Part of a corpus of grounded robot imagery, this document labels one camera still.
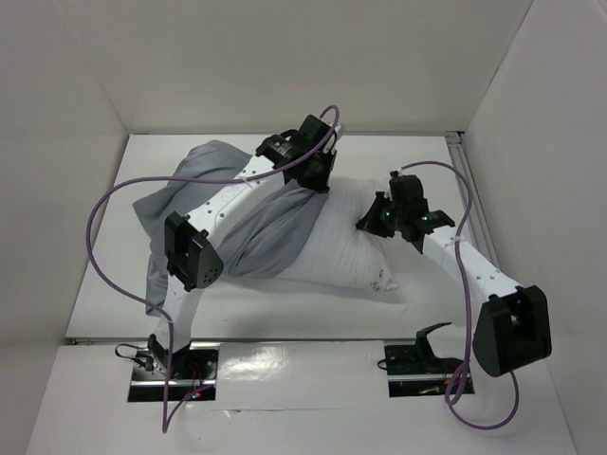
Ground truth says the white pillow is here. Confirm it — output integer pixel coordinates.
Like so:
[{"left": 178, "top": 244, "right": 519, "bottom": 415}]
[{"left": 279, "top": 177, "right": 398, "bottom": 292}]

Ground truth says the grey pillowcase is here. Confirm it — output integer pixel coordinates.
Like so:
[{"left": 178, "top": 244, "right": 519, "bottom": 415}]
[{"left": 133, "top": 140, "right": 328, "bottom": 305}]

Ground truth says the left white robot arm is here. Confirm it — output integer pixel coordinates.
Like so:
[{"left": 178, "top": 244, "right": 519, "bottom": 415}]
[{"left": 148, "top": 115, "right": 343, "bottom": 378}]

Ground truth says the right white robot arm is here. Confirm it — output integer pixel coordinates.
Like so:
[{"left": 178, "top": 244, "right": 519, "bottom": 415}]
[{"left": 357, "top": 172, "right": 552, "bottom": 377}]

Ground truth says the aluminium frame rail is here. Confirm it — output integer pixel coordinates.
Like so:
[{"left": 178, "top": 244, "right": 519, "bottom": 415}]
[{"left": 444, "top": 130, "right": 523, "bottom": 337}]

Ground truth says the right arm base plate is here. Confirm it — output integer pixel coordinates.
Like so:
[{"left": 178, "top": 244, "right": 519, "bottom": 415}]
[{"left": 377, "top": 343, "right": 462, "bottom": 398}]

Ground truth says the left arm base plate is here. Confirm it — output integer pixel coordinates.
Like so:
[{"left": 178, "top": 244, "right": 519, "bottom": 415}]
[{"left": 114, "top": 343, "right": 219, "bottom": 403}]

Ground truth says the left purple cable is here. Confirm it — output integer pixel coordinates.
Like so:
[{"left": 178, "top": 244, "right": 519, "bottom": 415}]
[{"left": 86, "top": 104, "right": 341, "bottom": 435}]

